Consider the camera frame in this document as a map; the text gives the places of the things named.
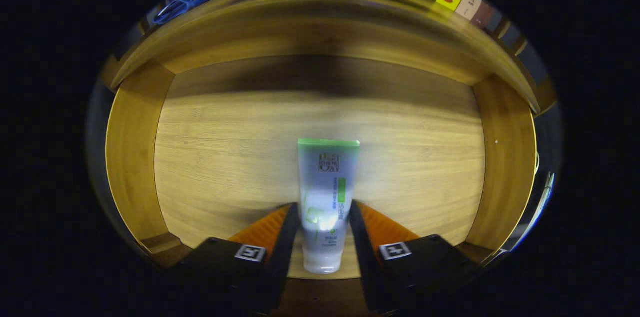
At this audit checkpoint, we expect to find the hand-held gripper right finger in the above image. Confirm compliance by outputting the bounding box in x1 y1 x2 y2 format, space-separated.
348 200 488 315

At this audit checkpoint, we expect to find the wooden drawer with black knob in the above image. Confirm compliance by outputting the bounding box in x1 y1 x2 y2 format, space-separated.
102 54 538 317

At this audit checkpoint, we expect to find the dark red book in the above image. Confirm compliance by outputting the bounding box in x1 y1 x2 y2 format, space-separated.
471 2 497 28

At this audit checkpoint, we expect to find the beige orange book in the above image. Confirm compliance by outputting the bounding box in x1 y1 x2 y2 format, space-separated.
454 0 483 21

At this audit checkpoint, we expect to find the white tube with green end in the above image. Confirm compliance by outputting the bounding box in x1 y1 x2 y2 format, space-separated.
297 138 361 275

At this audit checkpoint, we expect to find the wooden cabinet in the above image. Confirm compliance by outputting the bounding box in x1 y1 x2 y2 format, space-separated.
100 0 558 118

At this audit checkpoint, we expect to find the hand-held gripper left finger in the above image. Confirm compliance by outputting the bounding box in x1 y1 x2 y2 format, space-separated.
160 202 302 317

